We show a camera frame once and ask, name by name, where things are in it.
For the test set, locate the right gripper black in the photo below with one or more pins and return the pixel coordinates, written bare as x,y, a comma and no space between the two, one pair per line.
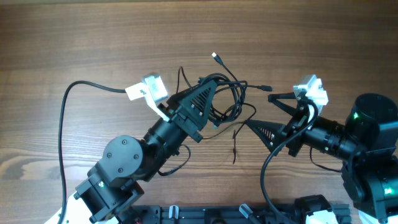
303,116

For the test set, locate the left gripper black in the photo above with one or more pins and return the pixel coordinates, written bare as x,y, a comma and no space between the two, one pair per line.
198,114

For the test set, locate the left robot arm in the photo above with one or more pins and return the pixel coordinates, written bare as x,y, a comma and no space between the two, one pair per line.
112,183

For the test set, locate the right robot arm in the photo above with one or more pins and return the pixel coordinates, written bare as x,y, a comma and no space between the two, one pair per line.
365,144

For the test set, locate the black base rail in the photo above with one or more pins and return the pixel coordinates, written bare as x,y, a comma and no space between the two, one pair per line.
223,214

